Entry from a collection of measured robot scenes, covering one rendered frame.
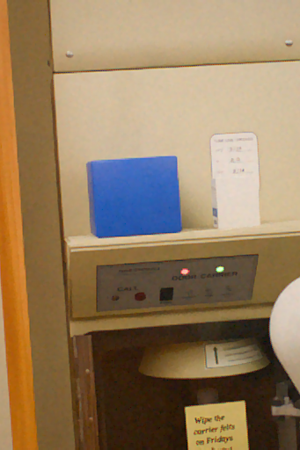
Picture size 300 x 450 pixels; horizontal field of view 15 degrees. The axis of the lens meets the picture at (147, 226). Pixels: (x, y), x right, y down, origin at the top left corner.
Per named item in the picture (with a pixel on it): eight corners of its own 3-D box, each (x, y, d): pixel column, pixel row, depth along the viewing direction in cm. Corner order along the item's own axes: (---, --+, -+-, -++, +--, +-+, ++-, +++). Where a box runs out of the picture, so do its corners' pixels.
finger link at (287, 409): (328, 423, 125) (281, 428, 124) (314, 413, 130) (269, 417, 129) (326, 402, 125) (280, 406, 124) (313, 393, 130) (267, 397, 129)
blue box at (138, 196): (90, 234, 142) (85, 161, 141) (171, 228, 143) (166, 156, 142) (96, 238, 132) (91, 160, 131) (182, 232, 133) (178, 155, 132)
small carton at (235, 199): (213, 227, 141) (210, 177, 141) (253, 224, 141) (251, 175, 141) (218, 228, 136) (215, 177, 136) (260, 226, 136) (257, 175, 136)
